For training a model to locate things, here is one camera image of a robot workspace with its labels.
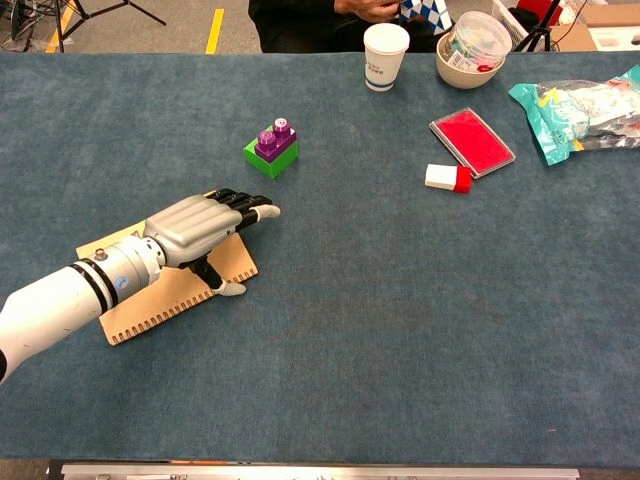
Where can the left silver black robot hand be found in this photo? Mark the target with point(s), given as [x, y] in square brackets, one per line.
[192, 227]

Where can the yellow spiral notebook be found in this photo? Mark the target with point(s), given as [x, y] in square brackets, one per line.
[170, 300]

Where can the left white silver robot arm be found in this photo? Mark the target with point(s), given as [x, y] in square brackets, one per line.
[50, 305]

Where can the green building block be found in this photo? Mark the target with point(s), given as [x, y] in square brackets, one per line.
[272, 167]

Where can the purple two-stud plastic toy brick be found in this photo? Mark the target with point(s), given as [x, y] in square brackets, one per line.
[270, 147]

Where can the person's bare hand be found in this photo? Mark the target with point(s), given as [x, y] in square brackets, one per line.
[370, 9]

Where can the blue felt table cloth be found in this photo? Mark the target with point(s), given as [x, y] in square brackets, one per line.
[350, 300]

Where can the person in black clothing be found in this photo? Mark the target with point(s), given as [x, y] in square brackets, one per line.
[300, 30]

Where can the black tripod with thin legs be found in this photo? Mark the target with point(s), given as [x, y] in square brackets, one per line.
[84, 13]

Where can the white paper cup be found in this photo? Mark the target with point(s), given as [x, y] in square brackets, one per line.
[382, 60]

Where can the white and red eraser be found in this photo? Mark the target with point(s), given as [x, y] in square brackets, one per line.
[442, 176]

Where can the red ink pad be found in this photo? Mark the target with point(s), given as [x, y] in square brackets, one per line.
[472, 142]

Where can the beige bowl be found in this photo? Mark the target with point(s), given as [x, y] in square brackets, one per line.
[465, 78]

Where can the blue white puzzle toy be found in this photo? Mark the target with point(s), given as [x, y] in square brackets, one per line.
[425, 12]

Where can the clear plastic container with lid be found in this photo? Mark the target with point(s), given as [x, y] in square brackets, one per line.
[480, 40]

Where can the teal plastic snack bag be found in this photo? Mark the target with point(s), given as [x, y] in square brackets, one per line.
[550, 115]

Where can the white plastic basket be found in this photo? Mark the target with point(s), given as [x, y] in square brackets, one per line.
[515, 27]

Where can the black tripod beside boxes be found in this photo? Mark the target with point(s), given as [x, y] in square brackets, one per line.
[537, 32]

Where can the red box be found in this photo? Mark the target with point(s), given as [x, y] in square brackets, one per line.
[530, 10]

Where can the brown cardboard box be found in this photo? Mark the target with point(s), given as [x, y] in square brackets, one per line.
[575, 37]

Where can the aluminium profile rail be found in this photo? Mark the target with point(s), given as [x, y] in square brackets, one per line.
[320, 472]

